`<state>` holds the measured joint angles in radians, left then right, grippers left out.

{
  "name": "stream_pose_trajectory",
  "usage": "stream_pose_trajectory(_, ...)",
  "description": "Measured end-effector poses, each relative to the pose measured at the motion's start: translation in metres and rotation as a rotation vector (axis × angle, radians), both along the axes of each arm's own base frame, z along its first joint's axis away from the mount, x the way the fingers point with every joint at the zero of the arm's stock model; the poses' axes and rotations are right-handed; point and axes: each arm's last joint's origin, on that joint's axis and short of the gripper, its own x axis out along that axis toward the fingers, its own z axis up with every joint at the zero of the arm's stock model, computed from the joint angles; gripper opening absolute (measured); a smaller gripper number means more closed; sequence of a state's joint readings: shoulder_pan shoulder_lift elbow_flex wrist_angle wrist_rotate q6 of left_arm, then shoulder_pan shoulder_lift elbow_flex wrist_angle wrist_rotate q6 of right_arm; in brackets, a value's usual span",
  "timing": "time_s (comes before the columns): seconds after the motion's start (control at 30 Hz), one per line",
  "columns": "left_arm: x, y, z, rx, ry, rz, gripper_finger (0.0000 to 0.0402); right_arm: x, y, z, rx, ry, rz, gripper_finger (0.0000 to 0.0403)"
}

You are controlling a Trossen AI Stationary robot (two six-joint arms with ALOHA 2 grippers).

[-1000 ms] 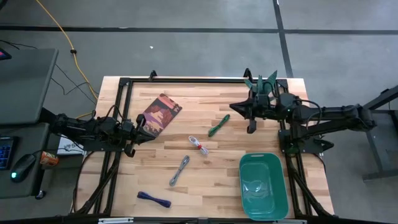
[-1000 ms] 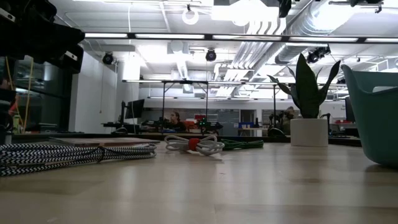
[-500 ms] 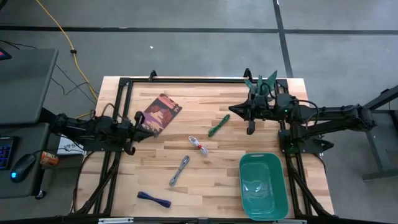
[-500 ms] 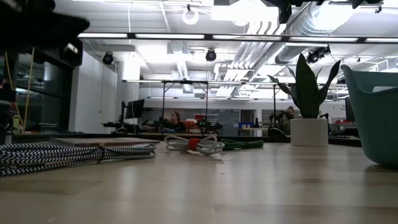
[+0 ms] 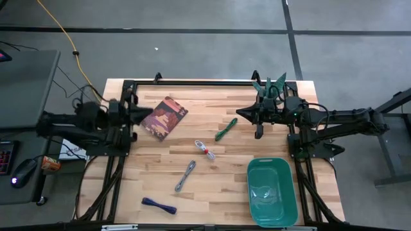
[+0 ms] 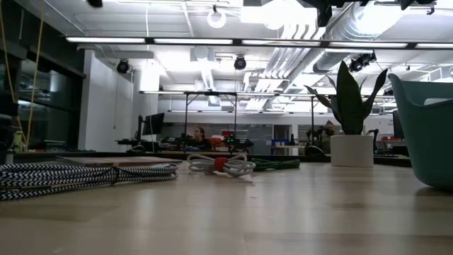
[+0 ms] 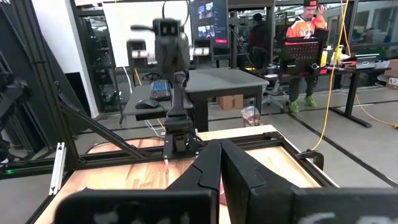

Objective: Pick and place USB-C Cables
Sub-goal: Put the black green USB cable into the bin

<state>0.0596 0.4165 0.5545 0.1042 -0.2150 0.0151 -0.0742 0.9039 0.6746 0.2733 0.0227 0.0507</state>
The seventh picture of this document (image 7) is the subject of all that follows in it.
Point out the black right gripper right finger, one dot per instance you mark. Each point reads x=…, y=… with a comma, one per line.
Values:
x=248, y=180

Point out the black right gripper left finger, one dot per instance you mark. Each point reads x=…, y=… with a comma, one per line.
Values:
x=199, y=174

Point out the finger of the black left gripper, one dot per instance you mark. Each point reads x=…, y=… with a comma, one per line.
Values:
x=138, y=51
x=201, y=49

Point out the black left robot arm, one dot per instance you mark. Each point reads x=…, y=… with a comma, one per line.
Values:
x=178, y=118

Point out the white whiteboard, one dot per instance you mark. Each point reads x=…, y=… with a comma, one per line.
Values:
x=124, y=31

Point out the black computer monitor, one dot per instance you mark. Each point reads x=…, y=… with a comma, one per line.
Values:
x=214, y=18

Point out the grey desk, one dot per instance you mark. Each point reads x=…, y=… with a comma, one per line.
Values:
x=224, y=80

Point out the black backlit keyboard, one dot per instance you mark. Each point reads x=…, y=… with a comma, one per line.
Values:
x=160, y=90

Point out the black glass-door cabinet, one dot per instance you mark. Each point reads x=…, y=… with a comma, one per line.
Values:
x=96, y=62

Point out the grey keyboard tray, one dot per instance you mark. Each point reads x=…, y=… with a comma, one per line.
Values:
x=133, y=98

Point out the black computer mouse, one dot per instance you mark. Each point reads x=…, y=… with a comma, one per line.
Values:
x=146, y=104

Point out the person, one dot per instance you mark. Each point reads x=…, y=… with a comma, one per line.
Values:
x=258, y=40
x=306, y=28

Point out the brown cardboard box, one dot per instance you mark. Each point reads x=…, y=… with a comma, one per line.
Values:
x=230, y=102

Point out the clear plastic bag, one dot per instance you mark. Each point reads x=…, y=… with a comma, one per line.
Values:
x=250, y=116

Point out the black table clamp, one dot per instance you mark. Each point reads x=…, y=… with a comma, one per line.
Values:
x=314, y=155

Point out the grey office chair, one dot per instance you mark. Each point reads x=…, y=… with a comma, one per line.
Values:
x=274, y=91

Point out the black standing desk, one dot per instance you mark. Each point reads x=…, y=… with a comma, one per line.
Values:
x=353, y=93

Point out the yellow bottle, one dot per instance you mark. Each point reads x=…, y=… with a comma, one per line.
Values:
x=338, y=54

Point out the silver aluminium extrusion bar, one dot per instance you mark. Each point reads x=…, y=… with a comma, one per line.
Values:
x=58, y=169

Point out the silver laptop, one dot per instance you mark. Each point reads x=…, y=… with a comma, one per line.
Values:
x=366, y=61

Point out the stacked cardboard boxes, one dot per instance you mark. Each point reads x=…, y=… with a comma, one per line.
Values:
x=392, y=76

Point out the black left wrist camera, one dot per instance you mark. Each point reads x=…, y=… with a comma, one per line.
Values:
x=167, y=28

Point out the black aluminium rig frame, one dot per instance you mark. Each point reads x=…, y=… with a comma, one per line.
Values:
x=102, y=157

